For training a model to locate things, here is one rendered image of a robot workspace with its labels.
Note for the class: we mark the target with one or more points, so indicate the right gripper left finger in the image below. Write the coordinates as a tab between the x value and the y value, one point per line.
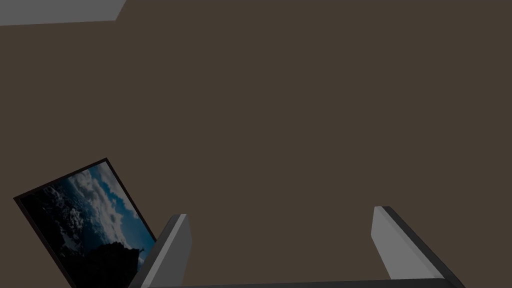
168	256

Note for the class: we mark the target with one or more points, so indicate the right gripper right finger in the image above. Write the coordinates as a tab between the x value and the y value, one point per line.
404	252

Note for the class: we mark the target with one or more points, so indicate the framed sky and clouds picture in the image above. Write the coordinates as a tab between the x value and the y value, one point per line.
88	224

